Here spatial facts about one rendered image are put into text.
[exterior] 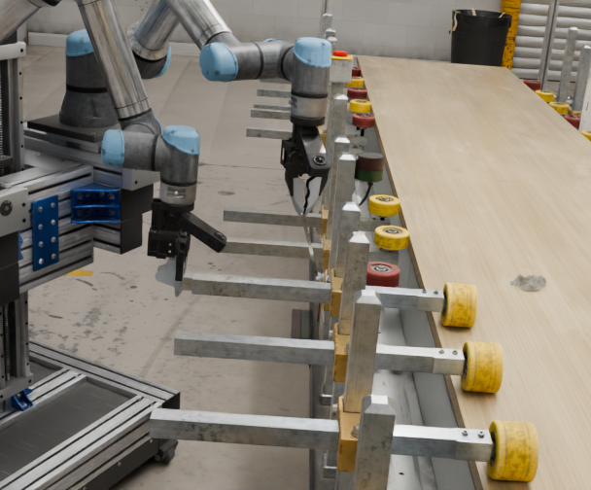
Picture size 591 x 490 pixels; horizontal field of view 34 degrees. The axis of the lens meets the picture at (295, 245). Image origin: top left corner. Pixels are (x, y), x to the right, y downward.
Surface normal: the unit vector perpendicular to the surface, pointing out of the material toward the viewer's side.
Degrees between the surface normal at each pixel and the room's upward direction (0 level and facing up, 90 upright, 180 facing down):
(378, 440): 90
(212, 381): 0
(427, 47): 90
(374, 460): 90
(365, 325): 90
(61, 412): 0
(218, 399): 0
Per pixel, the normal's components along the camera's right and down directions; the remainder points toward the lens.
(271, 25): 0.01, 0.34
